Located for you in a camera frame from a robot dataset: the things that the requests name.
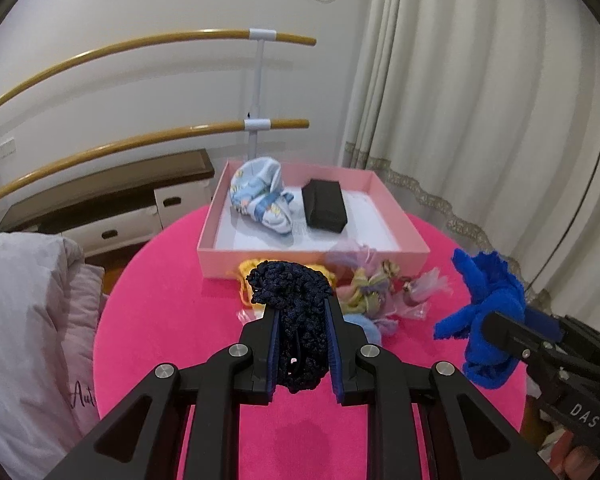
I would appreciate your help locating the clear organza hair clip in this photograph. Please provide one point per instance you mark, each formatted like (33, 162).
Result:
(425, 285)

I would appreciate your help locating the royal blue fleece scrunchie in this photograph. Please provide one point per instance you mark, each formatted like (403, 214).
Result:
(490, 285)

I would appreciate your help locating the person's right hand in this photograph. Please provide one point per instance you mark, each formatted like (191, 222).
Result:
(577, 462)

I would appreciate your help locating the short wooden barre rail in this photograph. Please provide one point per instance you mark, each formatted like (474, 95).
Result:
(205, 126)

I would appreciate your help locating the navy knitted scrunchie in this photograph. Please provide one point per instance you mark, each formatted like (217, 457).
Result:
(290, 290)

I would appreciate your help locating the pink cardboard box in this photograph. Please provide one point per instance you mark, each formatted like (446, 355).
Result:
(220, 260)

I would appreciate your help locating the white quilt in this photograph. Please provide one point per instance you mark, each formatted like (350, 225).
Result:
(25, 335)

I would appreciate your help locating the yellow-green ribbon hair bow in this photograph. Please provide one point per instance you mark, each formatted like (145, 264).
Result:
(370, 295)

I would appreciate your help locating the small black box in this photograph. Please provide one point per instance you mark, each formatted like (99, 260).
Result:
(324, 205)

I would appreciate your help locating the light blue fluffy scrunchie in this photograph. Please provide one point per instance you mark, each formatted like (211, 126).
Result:
(367, 327)

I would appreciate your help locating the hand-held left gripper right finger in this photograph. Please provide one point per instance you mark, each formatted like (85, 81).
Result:
(336, 355)

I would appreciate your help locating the light blue printed cloth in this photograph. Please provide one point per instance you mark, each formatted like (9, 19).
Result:
(260, 195)

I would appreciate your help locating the lilac organza hair bow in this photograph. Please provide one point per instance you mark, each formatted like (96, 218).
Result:
(350, 255)

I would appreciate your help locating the dark-topped white drawer cabinet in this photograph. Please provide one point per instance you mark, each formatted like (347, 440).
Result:
(105, 185)

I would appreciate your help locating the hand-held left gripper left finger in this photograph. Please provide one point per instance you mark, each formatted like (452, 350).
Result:
(272, 350)

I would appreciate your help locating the white wall socket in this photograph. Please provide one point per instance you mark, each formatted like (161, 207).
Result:
(0, 152)

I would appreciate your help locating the cream curtain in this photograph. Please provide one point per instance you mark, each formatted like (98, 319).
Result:
(455, 85)

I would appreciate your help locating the white barre post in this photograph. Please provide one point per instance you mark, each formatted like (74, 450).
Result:
(259, 85)

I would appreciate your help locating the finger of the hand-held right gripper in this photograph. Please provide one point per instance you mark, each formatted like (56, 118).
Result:
(545, 322)
(505, 332)

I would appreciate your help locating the long wooden barre rail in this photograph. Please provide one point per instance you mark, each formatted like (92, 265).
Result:
(195, 34)

